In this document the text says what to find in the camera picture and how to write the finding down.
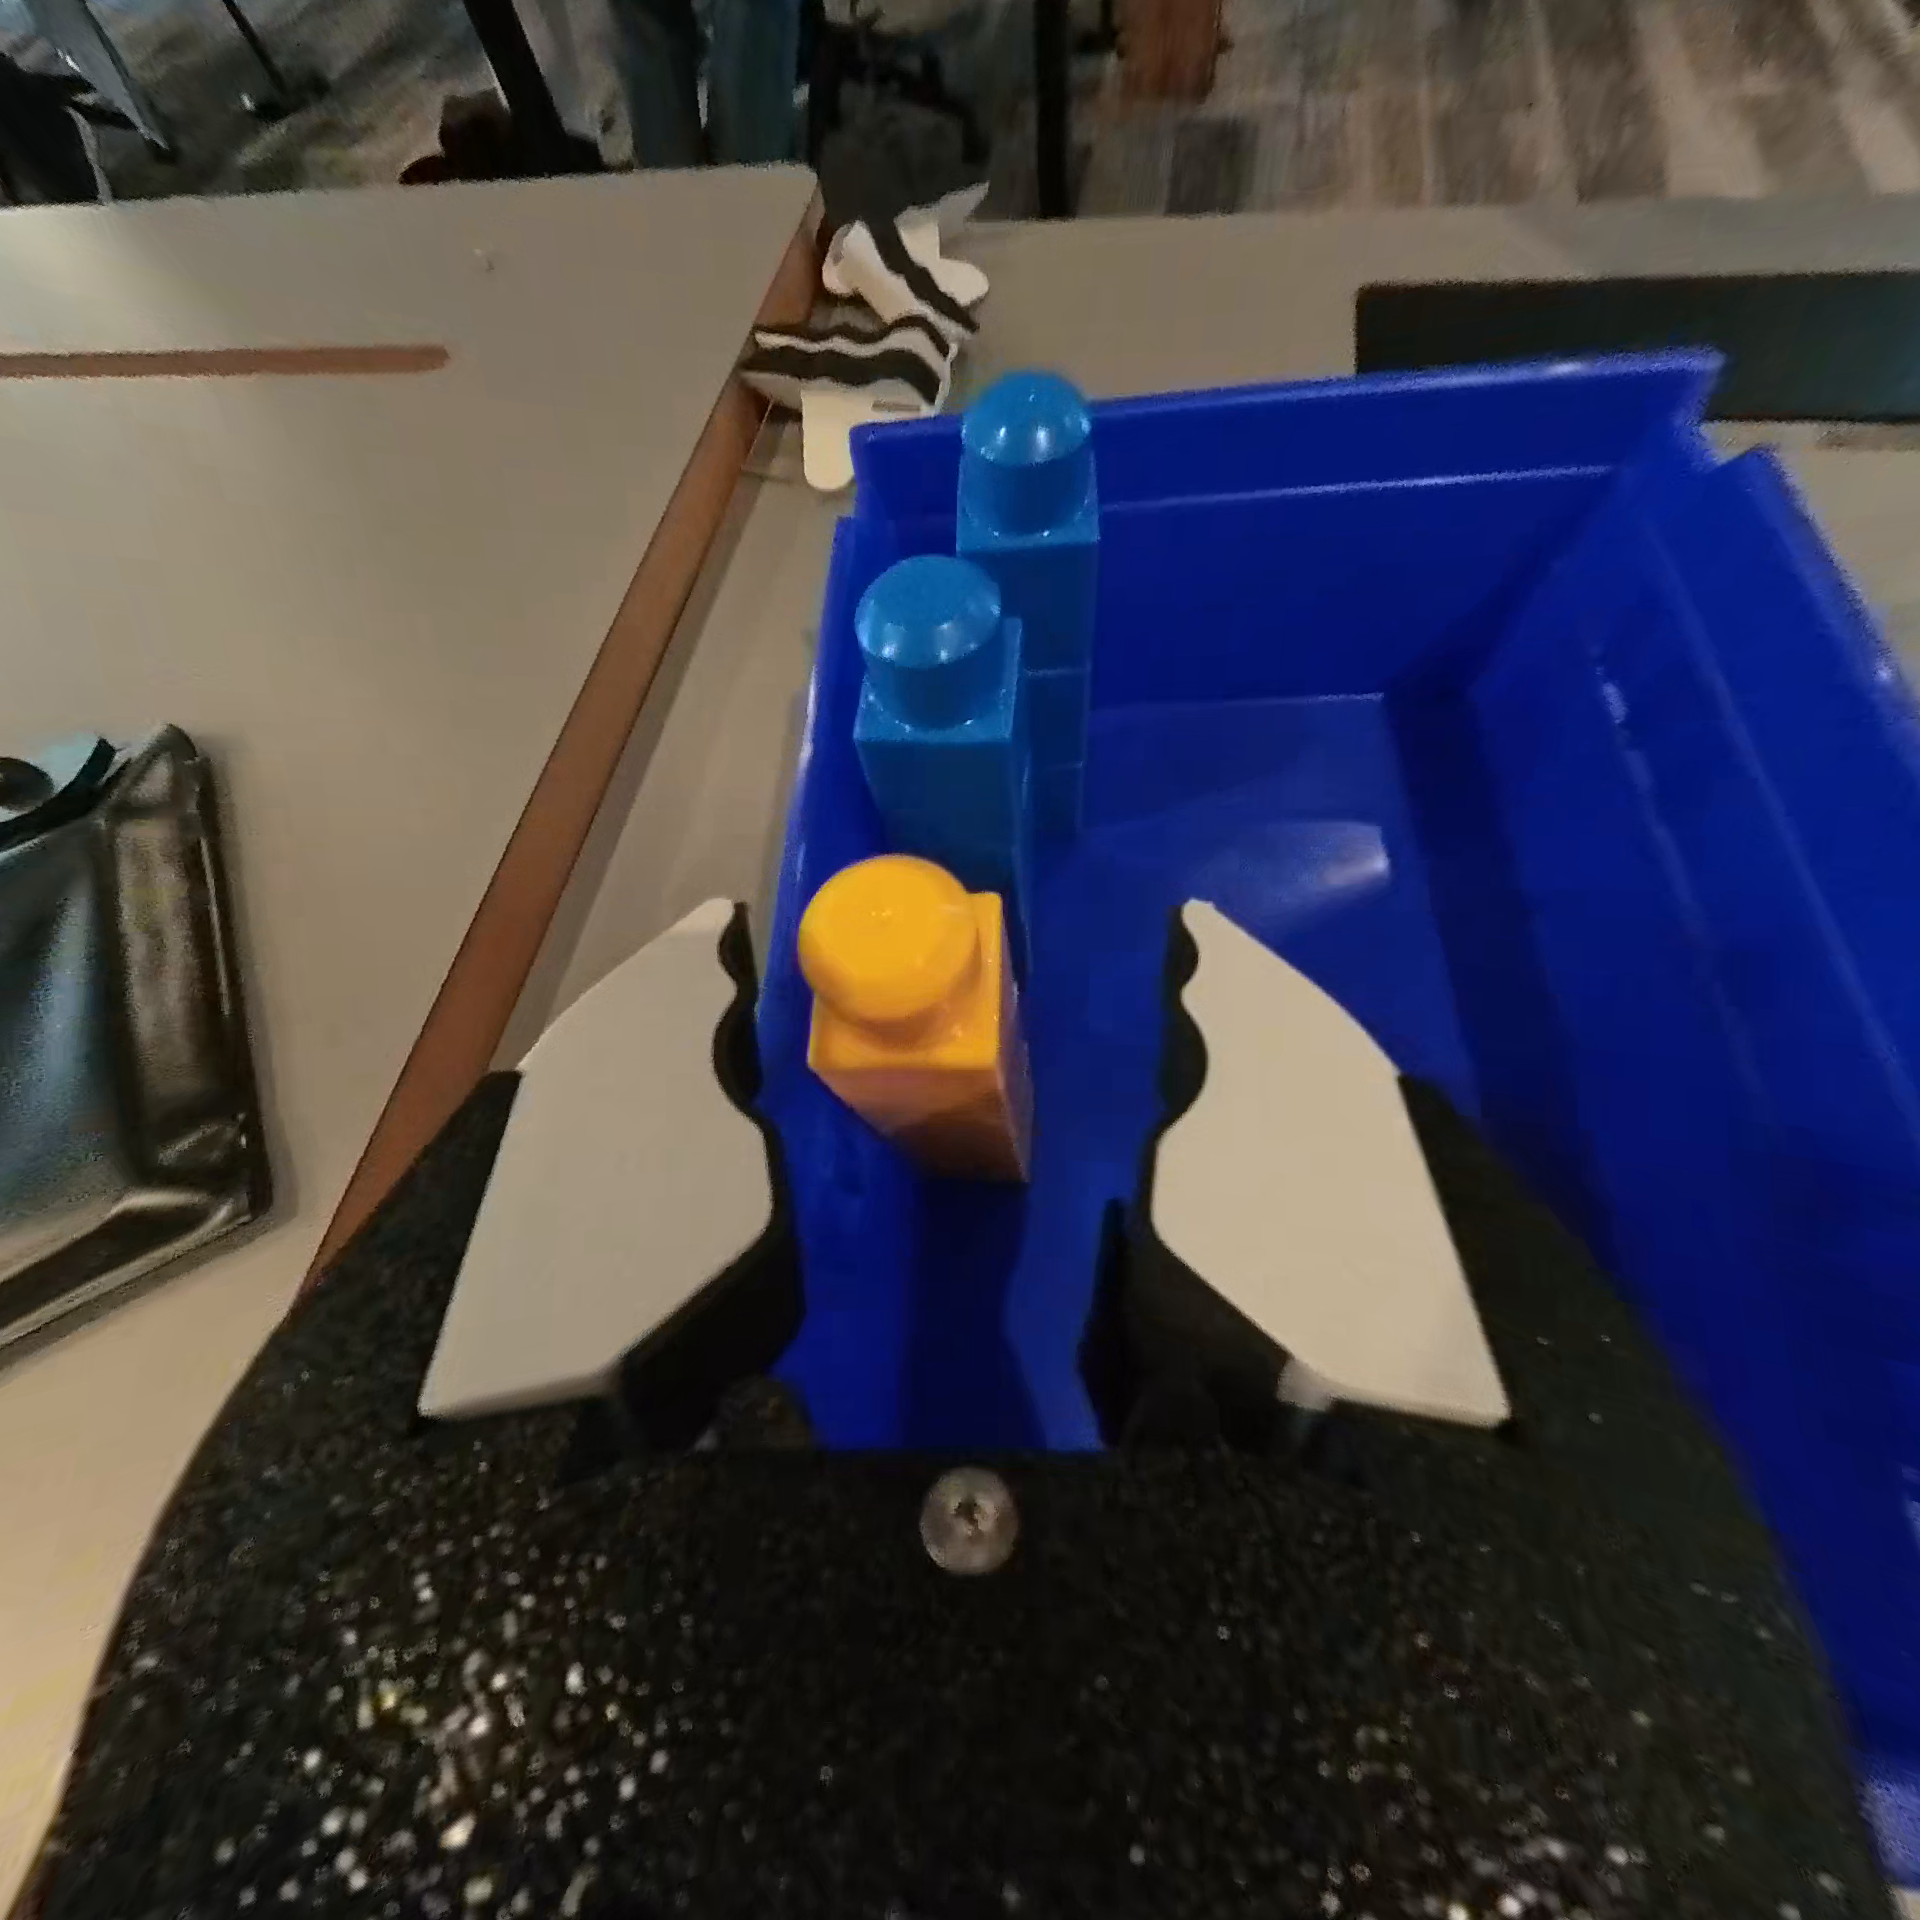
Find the yellow mega block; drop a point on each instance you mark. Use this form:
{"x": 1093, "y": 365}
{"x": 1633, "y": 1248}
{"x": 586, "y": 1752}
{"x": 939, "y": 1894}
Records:
{"x": 909, "y": 1020}

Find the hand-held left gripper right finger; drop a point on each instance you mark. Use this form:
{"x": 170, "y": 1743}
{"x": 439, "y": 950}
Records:
{"x": 1319, "y": 1202}

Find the black flat mat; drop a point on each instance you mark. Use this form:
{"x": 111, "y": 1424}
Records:
{"x": 1621, "y": 339}

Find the blue plastic bin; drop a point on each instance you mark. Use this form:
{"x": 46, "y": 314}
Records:
{"x": 1349, "y": 676}

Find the blue mega block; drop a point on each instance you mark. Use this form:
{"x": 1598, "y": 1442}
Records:
{"x": 1037, "y": 510}
{"x": 938, "y": 720}

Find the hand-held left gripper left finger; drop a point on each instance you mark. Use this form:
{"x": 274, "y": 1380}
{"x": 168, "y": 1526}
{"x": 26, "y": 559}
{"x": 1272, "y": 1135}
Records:
{"x": 599, "y": 1186}

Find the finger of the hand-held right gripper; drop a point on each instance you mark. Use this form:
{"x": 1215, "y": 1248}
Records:
{"x": 902, "y": 264}
{"x": 863, "y": 368}

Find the black tray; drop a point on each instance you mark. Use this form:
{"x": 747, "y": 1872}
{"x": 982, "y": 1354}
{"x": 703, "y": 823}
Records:
{"x": 106, "y": 1037}

